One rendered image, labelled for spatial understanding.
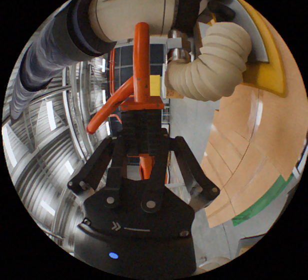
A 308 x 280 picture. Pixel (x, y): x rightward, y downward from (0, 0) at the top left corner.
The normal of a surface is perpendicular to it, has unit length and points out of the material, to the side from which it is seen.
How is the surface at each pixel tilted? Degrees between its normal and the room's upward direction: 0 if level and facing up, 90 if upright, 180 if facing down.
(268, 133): 0
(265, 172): 0
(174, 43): 60
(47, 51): 92
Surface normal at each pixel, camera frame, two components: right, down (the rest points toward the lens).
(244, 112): -1.00, 0.02
